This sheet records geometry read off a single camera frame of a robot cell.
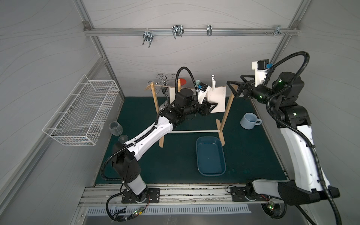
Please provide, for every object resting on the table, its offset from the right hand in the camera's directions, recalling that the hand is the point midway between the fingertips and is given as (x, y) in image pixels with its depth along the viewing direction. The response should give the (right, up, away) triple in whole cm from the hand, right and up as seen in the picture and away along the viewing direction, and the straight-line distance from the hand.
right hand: (235, 78), depth 57 cm
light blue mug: (+26, -21, +42) cm, 54 cm away
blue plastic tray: (-5, -43, +29) cm, 52 cm away
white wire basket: (-73, -18, +11) cm, 76 cm away
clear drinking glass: (-64, -25, +29) cm, 75 cm away
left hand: (-8, -9, +11) cm, 16 cm away
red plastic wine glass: (-22, +5, +33) cm, 40 cm away
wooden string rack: (+4, -23, +37) cm, 44 cm away
